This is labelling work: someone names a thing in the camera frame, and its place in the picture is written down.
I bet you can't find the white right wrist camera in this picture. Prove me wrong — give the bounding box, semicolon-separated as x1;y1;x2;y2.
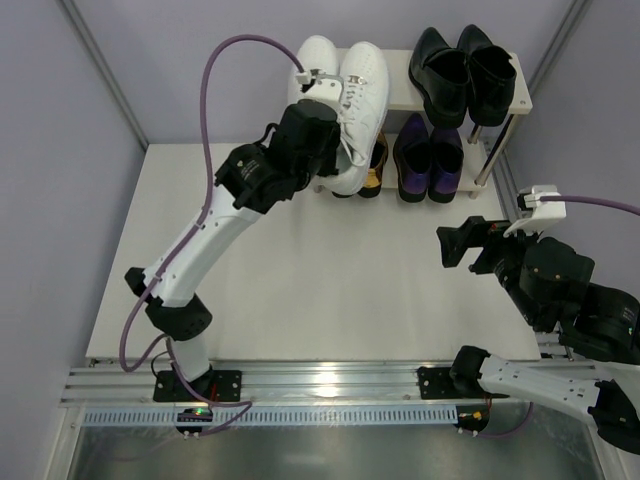
503;185;566;238

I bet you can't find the white sneaker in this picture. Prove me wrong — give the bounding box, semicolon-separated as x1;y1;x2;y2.
287;35;340;104
324;41;391;196

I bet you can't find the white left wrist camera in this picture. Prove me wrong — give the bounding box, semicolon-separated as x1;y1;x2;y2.
293;69;344;111

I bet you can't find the left corner aluminium post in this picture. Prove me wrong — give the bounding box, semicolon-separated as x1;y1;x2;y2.
55;0;150;152

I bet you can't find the gold loafer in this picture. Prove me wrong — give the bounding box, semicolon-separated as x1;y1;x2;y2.
358;132;388;199

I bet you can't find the black patent loafer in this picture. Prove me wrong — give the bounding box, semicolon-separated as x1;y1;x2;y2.
408;27;470;129
457;24;517;127

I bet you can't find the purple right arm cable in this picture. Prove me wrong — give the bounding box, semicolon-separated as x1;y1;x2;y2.
462;195;640;441

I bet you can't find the white two-tier shoe shelf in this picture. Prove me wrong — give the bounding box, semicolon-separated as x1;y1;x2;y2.
383;49;533;199

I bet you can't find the purple loafer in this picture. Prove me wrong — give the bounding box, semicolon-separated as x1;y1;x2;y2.
428;128;464;204
393;112;432;203

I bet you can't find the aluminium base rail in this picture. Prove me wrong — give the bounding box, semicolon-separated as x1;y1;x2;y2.
60;361;451;406

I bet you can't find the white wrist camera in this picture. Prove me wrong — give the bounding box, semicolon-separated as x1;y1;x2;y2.
293;69;344;111
503;185;566;238

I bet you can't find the corner aluminium post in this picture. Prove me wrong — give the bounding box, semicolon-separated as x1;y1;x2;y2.
55;0;150;152
528;0;593;97

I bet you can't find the grey slotted cable duct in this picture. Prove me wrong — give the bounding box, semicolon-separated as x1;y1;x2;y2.
81;404;458;427

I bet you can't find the right corner aluminium post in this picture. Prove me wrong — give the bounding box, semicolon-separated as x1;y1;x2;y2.
528;0;593;97

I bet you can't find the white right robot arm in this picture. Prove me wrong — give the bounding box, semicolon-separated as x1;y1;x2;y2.
436;216;639;454

